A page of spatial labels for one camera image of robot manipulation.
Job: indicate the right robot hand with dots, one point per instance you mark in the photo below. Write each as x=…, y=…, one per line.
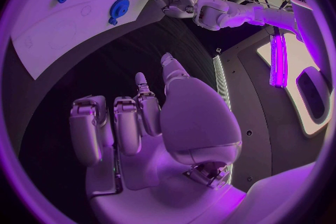
x=194, y=123

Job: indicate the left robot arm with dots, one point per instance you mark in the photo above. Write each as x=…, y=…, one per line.
x=236, y=11

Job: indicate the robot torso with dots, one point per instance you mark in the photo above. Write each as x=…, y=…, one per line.
x=252, y=114

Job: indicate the small blue gear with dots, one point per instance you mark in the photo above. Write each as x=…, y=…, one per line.
x=112, y=21

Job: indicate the glowing light bar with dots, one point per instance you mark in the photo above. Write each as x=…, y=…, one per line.
x=278, y=60

